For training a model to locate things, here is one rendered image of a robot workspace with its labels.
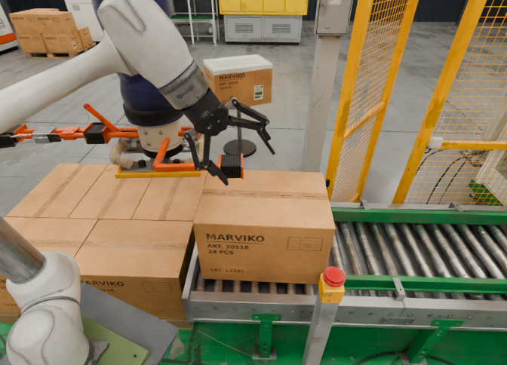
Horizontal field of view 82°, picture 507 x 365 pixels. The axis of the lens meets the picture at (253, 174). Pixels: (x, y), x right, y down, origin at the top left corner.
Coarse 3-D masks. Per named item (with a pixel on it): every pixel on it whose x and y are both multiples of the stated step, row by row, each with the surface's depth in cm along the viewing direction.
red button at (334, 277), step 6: (324, 270) 94; (330, 270) 94; (336, 270) 94; (324, 276) 92; (330, 276) 92; (336, 276) 92; (342, 276) 92; (330, 282) 91; (336, 282) 90; (342, 282) 91
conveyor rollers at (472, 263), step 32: (384, 224) 179; (416, 224) 177; (448, 224) 177; (352, 256) 158; (384, 256) 159; (416, 256) 159; (448, 256) 160; (480, 256) 160; (256, 288) 142; (288, 288) 143
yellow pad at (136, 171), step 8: (144, 160) 118; (176, 160) 118; (184, 160) 123; (120, 168) 118; (136, 168) 117; (144, 168) 117; (152, 168) 117; (120, 176) 115; (128, 176) 116; (136, 176) 116; (144, 176) 116; (152, 176) 116; (160, 176) 116; (168, 176) 116; (176, 176) 116; (184, 176) 117
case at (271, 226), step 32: (224, 192) 139; (256, 192) 139; (288, 192) 139; (320, 192) 139; (224, 224) 122; (256, 224) 122; (288, 224) 122; (320, 224) 122; (224, 256) 135; (256, 256) 134; (288, 256) 132; (320, 256) 131
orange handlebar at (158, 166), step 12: (24, 132) 119; (60, 132) 120; (72, 132) 117; (108, 132) 118; (120, 132) 118; (132, 132) 118; (180, 132) 118; (168, 144) 113; (156, 156) 103; (156, 168) 98; (168, 168) 99; (180, 168) 99; (192, 168) 99
